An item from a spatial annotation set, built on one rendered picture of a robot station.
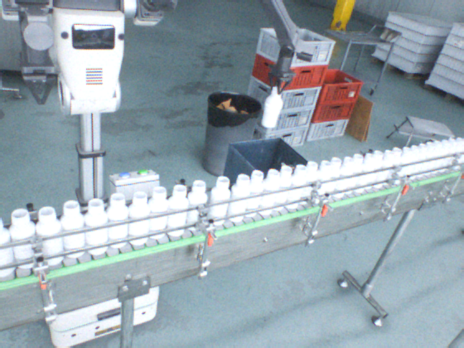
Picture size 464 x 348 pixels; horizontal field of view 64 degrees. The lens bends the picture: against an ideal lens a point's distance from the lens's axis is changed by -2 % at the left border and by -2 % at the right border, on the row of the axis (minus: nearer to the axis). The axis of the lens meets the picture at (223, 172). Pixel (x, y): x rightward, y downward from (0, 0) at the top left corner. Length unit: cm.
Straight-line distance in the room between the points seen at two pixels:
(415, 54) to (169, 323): 697
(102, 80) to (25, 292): 78
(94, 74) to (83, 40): 13
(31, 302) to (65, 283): 10
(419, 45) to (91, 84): 716
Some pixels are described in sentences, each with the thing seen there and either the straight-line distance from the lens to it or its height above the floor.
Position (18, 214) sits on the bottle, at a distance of 105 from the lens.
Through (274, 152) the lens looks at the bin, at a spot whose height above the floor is 86.
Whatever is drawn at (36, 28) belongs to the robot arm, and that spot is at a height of 159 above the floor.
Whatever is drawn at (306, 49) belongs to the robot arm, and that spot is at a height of 149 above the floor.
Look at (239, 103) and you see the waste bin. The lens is 335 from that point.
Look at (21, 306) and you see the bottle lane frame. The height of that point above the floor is 90.
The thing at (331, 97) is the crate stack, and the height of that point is 51.
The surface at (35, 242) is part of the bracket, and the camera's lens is 102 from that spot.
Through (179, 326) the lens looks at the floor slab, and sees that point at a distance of 220.
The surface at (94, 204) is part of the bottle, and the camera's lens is 106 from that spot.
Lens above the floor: 181
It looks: 33 degrees down
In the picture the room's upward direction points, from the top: 11 degrees clockwise
